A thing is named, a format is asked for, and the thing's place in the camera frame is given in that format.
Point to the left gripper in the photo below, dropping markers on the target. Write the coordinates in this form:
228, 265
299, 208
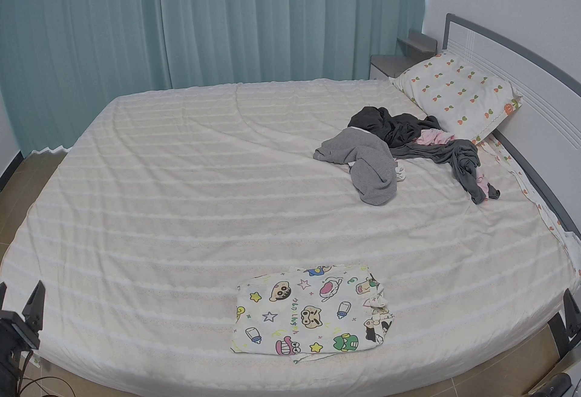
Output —
20, 330

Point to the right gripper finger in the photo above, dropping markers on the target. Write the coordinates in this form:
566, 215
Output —
562, 336

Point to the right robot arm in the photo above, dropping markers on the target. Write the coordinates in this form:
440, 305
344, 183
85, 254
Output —
557, 387

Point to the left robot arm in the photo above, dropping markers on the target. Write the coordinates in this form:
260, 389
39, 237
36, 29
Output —
8, 368

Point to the pile of clothes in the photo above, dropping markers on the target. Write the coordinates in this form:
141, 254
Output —
408, 127

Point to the bed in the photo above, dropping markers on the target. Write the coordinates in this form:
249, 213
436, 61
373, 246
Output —
181, 204

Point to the light grey garment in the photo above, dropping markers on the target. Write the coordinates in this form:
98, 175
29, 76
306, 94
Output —
374, 168

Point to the white printed pyjama top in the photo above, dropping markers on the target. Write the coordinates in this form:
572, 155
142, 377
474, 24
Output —
308, 313

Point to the white printed pillow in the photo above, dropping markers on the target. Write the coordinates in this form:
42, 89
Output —
458, 91

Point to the blue-green curtain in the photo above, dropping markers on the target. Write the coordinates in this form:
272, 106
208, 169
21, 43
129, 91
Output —
290, 5
77, 23

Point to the grey white bedside table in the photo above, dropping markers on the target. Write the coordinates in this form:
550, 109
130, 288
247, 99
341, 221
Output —
386, 64

